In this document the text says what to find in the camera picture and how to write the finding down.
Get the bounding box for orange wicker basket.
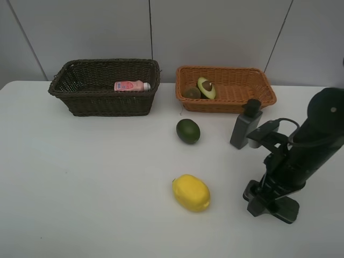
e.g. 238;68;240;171
175;66;277;113

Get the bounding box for dark brown wicker basket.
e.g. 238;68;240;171
48;59;160;117

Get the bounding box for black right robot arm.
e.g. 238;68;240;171
243;88;343;224

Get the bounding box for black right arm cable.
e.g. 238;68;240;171
276;117;339;148

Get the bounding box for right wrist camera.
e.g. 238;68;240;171
247;119;287;154

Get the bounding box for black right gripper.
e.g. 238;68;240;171
246;153;306;217

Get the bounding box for black whiteboard eraser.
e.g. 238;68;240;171
242;180;299;224

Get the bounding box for brown kiwi fruit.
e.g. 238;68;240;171
182;87;201;99

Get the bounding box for halved avocado with pit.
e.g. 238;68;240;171
197;77;216;100

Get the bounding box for yellow lemon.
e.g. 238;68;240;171
172;174;211;212

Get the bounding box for dark green whole avocado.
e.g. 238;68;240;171
176;119;200;145

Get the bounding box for dark grey pump bottle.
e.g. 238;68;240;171
230;99;263;149

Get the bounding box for pink bottle white cap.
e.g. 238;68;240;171
113;80;151;92

